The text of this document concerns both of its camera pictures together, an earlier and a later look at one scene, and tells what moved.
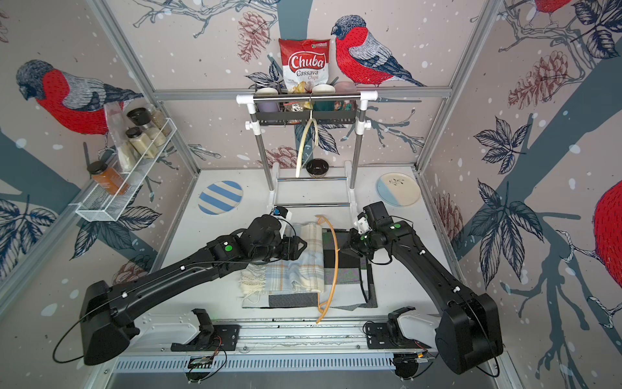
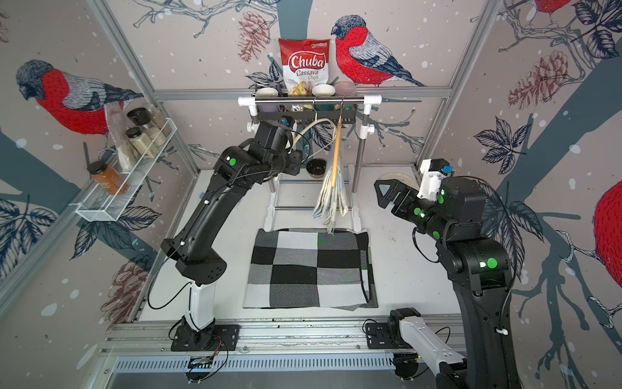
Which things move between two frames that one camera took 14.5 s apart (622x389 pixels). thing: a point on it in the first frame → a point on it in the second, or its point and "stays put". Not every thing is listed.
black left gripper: (291, 247) → (296, 163)
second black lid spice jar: (143, 144) stays put
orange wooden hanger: (323, 308) → (337, 149)
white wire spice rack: (100, 203) stays put
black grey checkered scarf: (347, 283) stays put
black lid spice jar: (142, 117) stays put
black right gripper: (350, 245) → (406, 193)
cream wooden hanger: (302, 140) → (317, 120)
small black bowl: (317, 168) stays put
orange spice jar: (108, 177) stays put
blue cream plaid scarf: (302, 271) → (330, 199)
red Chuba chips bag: (304, 62) stays put
